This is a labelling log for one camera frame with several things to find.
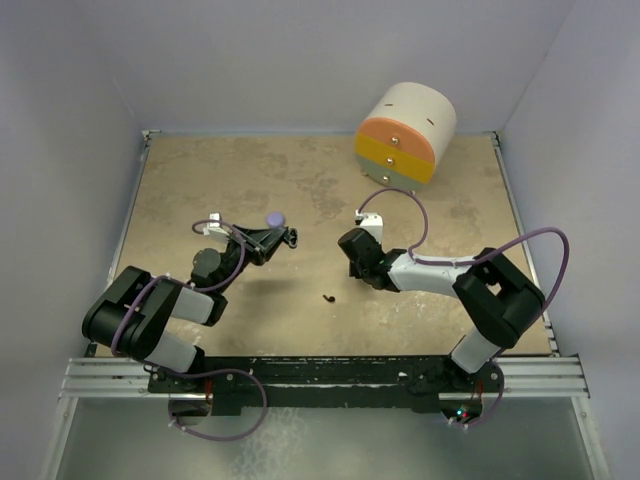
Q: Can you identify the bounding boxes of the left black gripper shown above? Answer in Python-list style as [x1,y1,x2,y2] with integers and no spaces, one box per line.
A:
[215,224,285,294]

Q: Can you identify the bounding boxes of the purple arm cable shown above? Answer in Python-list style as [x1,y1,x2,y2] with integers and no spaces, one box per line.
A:
[109,219,247,357]
[358,188,571,361]

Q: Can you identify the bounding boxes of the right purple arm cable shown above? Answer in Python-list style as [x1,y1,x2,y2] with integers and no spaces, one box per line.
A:
[358,188,571,361]

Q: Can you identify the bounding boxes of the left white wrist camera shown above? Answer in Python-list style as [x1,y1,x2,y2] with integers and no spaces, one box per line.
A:
[202,212,230,242]

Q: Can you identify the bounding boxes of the round cream drawer cabinet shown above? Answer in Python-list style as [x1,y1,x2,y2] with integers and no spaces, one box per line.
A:
[354,82,457,191]

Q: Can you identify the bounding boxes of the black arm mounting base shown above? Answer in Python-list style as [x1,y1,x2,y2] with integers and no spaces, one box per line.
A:
[145,354,504,421]

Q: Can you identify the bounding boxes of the purple earbud charging case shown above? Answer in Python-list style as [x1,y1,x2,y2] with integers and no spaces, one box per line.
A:
[266,211,286,228]

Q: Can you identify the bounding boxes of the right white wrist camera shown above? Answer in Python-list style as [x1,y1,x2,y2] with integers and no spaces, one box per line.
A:
[354,210,384,244]

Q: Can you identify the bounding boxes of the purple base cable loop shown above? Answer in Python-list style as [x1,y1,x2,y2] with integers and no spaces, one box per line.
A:
[167,369,270,442]

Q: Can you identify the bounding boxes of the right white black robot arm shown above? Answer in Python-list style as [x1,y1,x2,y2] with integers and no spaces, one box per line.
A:
[338,227,545,391]

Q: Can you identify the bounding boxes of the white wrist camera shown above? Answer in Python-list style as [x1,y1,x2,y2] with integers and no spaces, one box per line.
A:
[202,212,230,242]
[354,210,384,244]

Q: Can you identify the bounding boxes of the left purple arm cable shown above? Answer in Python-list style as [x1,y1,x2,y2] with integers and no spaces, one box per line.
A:
[109,219,247,357]

